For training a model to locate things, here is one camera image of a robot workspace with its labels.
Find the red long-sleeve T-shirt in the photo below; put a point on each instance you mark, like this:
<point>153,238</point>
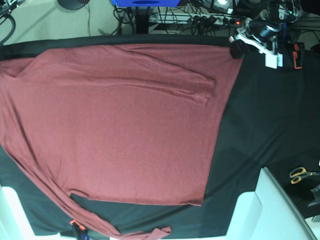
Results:
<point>116,123</point>

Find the blue handled tool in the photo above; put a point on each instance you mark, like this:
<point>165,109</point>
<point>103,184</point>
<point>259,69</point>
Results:
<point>281,37</point>

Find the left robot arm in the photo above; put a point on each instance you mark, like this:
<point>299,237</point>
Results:
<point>289,10</point>

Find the white table frame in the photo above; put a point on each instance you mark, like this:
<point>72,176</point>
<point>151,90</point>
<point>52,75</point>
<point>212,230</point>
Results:
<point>267,213</point>
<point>14,224</point>

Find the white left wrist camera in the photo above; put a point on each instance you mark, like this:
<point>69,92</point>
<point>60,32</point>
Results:
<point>274,61</point>

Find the yellow-handled scissors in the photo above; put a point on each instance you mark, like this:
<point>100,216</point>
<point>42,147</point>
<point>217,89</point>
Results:
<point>300,173</point>

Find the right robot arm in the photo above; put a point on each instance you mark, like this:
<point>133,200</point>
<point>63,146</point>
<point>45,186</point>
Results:
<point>6,9</point>

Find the black crumpled object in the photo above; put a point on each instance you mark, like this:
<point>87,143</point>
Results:
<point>316,194</point>

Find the blue box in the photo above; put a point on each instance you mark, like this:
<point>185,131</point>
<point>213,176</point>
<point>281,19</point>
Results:
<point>145,3</point>

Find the black and orange clamp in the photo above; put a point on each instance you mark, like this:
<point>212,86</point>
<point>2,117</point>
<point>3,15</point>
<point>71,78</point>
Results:
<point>298,53</point>

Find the white table frame right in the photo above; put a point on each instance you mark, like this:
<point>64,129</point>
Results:
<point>267,213</point>

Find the white table frame left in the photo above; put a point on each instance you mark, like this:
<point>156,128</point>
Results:
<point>14,224</point>

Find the black round stand base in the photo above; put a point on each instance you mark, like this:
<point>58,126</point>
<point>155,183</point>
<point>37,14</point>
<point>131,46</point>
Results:
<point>73,4</point>

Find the blue clamp with orange tip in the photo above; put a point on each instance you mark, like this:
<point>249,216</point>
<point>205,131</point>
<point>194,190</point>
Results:
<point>80,232</point>

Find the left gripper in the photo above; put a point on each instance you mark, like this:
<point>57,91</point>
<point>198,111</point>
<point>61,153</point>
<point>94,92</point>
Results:
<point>258,33</point>

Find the white power strip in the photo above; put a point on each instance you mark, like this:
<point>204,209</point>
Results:
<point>190,18</point>

